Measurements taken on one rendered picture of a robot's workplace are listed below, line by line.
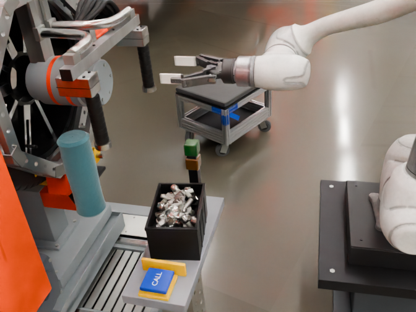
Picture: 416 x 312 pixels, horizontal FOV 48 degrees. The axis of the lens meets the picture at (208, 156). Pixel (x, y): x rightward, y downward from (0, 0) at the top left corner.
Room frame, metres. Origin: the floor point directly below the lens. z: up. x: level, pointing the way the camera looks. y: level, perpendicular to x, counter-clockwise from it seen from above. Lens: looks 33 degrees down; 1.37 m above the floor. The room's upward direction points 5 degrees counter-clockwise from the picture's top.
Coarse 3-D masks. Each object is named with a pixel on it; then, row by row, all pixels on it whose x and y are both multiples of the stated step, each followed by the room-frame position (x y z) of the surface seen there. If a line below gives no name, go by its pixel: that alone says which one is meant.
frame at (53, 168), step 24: (0, 0) 1.15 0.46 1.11; (24, 0) 1.22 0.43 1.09; (48, 0) 1.41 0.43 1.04; (72, 0) 1.43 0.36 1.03; (0, 24) 1.11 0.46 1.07; (0, 48) 1.09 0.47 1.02; (0, 72) 1.06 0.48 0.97; (0, 96) 1.04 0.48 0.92; (0, 120) 1.01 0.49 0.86; (0, 144) 1.05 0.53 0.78; (24, 168) 1.05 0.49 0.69; (48, 168) 1.12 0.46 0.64
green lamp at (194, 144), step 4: (188, 140) 1.19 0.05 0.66; (192, 140) 1.18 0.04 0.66; (196, 140) 1.18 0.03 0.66; (184, 144) 1.16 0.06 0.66; (188, 144) 1.16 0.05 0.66; (192, 144) 1.16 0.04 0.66; (196, 144) 1.16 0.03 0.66; (184, 148) 1.16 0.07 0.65; (188, 148) 1.16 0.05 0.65; (192, 148) 1.15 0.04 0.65; (196, 148) 1.15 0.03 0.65; (184, 152) 1.16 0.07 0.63; (188, 152) 1.16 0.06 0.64; (192, 152) 1.15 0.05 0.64; (196, 152) 1.15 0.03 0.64; (192, 156) 1.15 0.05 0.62; (196, 156) 1.15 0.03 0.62
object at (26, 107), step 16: (16, 16) 1.36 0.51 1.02; (16, 32) 1.56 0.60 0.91; (16, 48) 1.58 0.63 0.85; (64, 48) 1.52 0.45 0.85; (16, 64) 1.33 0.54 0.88; (0, 80) 1.23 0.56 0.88; (16, 96) 1.29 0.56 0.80; (16, 112) 1.48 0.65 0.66; (32, 112) 1.46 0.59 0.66; (48, 112) 1.45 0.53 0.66; (64, 112) 1.43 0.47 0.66; (16, 128) 1.42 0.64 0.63; (32, 128) 1.40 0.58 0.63; (48, 128) 1.33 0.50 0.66; (64, 128) 1.38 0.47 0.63; (32, 144) 1.32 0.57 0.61; (48, 144) 1.31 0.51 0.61
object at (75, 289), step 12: (120, 216) 1.46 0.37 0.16; (108, 228) 1.41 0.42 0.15; (120, 228) 1.44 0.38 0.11; (96, 240) 1.35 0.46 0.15; (108, 240) 1.35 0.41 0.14; (96, 252) 1.26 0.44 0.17; (108, 252) 1.33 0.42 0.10; (84, 264) 1.23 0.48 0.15; (96, 264) 1.24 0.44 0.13; (72, 276) 1.17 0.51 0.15; (84, 276) 1.16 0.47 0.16; (72, 288) 1.12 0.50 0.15; (84, 288) 1.14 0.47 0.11; (60, 300) 1.07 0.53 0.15; (72, 300) 1.07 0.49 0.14
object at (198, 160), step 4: (200, 156) 1.18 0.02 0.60; (188, 160) 1.16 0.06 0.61; (192, 160) 1.16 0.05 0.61; (196, 160) 1.15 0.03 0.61; (200, 160) 1.18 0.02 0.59; (188, 164) 1.16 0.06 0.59; (192, 164) 1.16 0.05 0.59; (196, 164) 1.15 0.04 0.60; (200, 164) 1.17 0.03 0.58; (188, 168) 1.16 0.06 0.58; (192, 168) 1.16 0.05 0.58; (196, 168) 1.15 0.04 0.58
